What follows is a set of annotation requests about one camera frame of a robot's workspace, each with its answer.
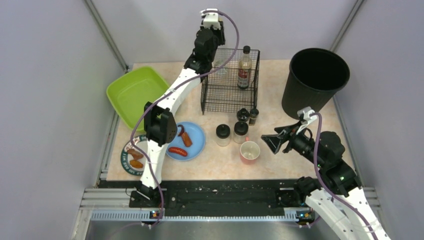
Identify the clear bottle gold pump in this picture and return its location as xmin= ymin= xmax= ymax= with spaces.
xmin=212 ymin=45 xmax=231 ymax=77

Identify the brown sauce bottle black cap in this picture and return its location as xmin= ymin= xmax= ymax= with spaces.
xmin=237 ymin=45 xmax=253 ymax=90

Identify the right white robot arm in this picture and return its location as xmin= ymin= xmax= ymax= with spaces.
xmin=260 ymin=122 xmax=390 ymax=240

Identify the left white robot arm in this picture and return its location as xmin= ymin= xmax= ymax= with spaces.
xmin=136 ymin=18 xmax=226 ymax=207

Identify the pink mug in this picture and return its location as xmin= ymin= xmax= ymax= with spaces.
xmin=239 ymin=137 xmax=261 ymax=165

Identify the small dark spice bottle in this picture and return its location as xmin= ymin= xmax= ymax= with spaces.
xmin=248 ymin=108 xmax=259 ymax=126

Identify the clear jar black lid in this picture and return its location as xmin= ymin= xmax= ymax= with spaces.
xmin=233 ymin=121 xmax=249 ymax=144
xmin=215 ymin=124 xmax=231 ymax=147

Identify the black pepper grinder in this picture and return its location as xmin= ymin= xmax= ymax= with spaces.
xmin=236 ymin=108 xmax=250 ymax=123

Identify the black trash bin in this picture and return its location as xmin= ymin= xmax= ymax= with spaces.
xmin=281 ymin=48 xmax=350 ymax=119

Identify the blue plate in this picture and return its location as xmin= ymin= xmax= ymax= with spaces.
xmin=166 ymin=121 xmax=206 ymax=162

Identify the orange sausage piece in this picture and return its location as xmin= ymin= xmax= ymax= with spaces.
xmin=180 ymin=132 xmax=193 ymax=148

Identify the dark red chili pepper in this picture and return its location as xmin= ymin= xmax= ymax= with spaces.
xmin=177 ymin=124 xmax=185 ymax=137

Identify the green plastic tub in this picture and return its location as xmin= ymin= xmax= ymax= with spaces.
xmin=106 ymin=66 xmax=170 ymax=129

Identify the red sausage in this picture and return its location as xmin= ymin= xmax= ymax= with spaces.
xmin=168 ymin=146 xmax=188 ymax=157

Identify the white green rimmed plate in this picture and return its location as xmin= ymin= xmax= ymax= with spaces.
xmin=120 ymin=134 xmax=147 ymax=177

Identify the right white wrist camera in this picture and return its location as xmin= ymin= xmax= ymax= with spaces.
xmin=296 ymin=106 xmax=318 ymax=135

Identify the black wire basket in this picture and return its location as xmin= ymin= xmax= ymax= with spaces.
xmin=200 ymin=49 xmax=261 ymax=114

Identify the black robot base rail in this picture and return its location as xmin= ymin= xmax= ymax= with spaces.
xmin=129 ymin=179 xmax=309 ymax=217

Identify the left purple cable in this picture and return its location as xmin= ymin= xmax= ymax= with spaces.
xmin=129 ymin=9 xmax=240 ymax=226

